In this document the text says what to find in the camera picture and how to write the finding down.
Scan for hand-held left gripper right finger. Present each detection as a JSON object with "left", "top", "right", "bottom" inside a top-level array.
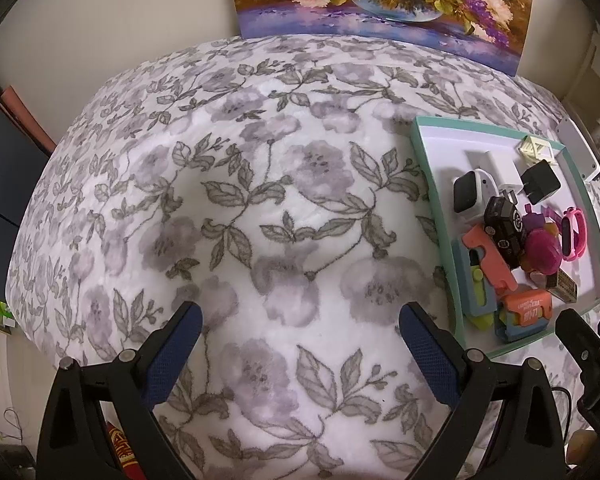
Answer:
[{"left": 399, "top": 302, "right": 566, "bottom": 480}]

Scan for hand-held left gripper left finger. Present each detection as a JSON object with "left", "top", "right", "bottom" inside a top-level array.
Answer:
[{"left": 36, "top": 301, "right": 203, "bottom": 480}]

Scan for gold patterned box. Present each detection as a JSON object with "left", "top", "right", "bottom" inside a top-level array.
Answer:
[{"left": 547, "top": 267, "right": 578, "bottom": 303}]

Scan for pink smartwatch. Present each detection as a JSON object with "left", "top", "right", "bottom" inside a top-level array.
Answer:
[{"left": 557, "top": 206, "right": 588, "bottom": 263}]

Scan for dog toy figure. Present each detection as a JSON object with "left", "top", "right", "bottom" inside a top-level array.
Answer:
[{"left": 522, "top": 210, "right": 566, "bottom": 278}]

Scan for salmon plastic case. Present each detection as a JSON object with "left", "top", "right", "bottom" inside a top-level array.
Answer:
[{"left": 461, "top": 224, "right": 520, "bottom": 295}]

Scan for black toy car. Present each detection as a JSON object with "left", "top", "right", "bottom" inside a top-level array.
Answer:
[{"left": 482, "top": 196, "right": 526, "bottom": 268}]

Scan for white smartwatch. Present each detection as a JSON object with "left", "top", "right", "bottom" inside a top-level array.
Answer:
[{"left": 452, "top": 150, "right": 506, "bottom": 218}]

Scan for black charger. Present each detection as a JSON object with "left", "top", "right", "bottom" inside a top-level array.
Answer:
[{"left": 521, "top": 160, "right": 562, "bottom": 203}]

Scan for teal tray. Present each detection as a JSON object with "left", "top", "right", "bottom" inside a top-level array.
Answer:
[{"left": 410, "top": 116, "right": 600, "bottom": 359}]

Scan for cream plastic frame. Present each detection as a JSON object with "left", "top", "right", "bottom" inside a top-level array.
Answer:
[{"left": 517, "top": 135, "right": 556, "bottom": 165}]

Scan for red patterned box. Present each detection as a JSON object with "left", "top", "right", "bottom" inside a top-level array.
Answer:
[{"left": 105, "top": 422, "right": 146, "bottom": 480}]

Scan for grey floral blanket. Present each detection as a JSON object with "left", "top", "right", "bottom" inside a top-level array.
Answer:
[{"left": 5, "top": 35, "right": 600, "bottom": 480}]

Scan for white rectangular device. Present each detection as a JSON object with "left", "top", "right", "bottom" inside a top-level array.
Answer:
[{"left": 555, "top": 116, "right": 600, "bottom": 183}]

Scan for dark object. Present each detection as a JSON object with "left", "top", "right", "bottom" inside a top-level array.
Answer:
[{"left": 0, "top": 440, "right": 36, "bottom": 480}]

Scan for dark cabinet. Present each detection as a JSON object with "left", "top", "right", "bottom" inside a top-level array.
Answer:
[{"left": 0, "top": 80, "right": 51, "bottom": 306}]

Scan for red-brown board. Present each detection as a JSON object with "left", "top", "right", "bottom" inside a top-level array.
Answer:
[{"left": 0, "top": 85, "right": 56, "bottom": 153}]

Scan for flower painting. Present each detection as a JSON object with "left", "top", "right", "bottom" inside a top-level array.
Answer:
[{"left": 225, "top": 0, "right": 537, "bottom": 77}]

